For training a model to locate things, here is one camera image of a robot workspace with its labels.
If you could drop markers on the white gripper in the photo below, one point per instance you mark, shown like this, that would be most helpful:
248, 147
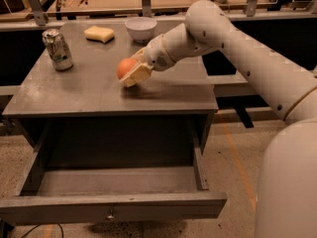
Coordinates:
158, 57

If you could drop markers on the orange fruit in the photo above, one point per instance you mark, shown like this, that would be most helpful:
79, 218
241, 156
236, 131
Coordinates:
124, 66

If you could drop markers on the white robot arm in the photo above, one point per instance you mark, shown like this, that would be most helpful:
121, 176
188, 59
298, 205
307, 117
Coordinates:
287, 187

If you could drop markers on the open grey top drawer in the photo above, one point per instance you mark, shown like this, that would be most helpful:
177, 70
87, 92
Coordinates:
138, 185

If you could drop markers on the metal drawer knob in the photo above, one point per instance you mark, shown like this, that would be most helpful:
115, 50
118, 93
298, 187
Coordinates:
111, 216

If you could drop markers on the white ceramic bowl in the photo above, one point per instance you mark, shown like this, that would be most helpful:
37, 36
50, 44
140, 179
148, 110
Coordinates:
141, 29

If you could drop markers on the yellow sponge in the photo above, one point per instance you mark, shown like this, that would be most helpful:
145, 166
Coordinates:
99, 34

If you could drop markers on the grey cabinet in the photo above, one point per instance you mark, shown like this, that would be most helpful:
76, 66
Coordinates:
92, 112

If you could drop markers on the crushed green soda can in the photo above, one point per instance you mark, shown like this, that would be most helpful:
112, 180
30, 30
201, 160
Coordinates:
58, 49

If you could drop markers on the grey metal rail shelf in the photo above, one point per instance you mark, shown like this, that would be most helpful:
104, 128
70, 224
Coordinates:
230, 85

